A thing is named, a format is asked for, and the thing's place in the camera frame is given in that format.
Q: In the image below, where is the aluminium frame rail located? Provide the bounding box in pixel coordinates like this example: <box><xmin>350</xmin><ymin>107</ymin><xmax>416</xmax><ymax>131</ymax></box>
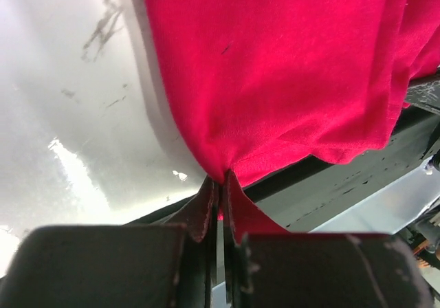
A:
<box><xmin>312</xmin><ymin>166</ymin><xmax>439</xmax><ymax>234</ymax></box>

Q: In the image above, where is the red t shirt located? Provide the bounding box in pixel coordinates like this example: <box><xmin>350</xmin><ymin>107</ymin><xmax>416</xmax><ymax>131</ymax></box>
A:
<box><xmin>141</xmin><ymin>0</ymin><xmax>440</xmax><ymax>235</ymax></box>

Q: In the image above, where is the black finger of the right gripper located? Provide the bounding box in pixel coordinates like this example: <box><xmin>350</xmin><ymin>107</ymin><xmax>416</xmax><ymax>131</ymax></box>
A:
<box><xmin>405</xmin><ymin>76</ymin><xmax>439</xmax><ymax>114</ymax></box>

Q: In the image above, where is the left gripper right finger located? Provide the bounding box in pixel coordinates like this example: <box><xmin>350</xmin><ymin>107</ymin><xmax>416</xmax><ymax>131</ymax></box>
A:
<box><xmin>221</xmin><ymin>171</ymin><xmax>434</xmax><ymax>307</ymax></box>

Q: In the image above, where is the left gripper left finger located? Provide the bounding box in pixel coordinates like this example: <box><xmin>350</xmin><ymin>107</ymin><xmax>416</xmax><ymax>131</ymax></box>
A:
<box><xmin>1</xmin><ymin>179</ymin><xmax>219</xmax><ymax>307</ymax></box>

